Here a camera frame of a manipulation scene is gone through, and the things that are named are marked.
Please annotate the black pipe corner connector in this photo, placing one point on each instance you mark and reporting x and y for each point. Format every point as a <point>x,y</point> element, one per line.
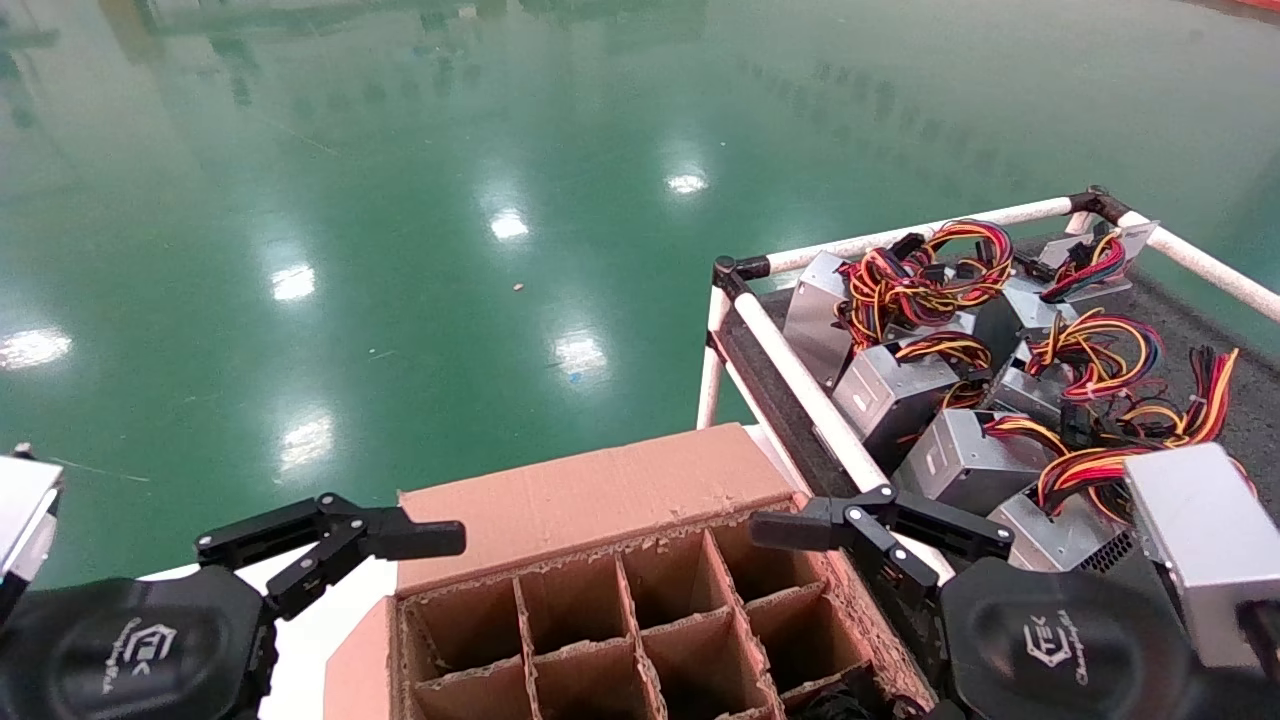
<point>1098,203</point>
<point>728,268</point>

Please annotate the red object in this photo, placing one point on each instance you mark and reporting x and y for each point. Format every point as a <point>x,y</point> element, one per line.
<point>1262,4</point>

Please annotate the silver power supply, dark side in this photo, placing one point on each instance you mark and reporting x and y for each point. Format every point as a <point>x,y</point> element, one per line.
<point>1035,310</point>

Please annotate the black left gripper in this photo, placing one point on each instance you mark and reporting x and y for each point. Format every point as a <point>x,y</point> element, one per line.
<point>130,650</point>

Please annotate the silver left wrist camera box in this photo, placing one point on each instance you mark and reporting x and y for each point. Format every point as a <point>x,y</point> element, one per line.
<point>22,510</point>

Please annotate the white pipe cart frame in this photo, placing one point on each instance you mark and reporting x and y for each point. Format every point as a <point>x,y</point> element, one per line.
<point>800,372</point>

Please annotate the silver power supply, white sticker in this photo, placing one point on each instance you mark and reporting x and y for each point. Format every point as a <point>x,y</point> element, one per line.
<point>950,465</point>

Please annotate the cardboard divider grid insert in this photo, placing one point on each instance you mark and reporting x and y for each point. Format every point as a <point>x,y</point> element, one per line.
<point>590,690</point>

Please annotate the silver power supply, vent grille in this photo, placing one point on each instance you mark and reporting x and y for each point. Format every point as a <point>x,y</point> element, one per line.
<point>1050,535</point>

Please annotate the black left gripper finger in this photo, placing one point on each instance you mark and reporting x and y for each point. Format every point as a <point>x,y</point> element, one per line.
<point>410,538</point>

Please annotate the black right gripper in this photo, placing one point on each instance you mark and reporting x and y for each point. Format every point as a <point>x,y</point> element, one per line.
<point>1060,640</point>

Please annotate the brown cardboard box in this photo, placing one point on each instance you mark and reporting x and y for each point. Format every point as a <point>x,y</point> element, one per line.
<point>580,500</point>

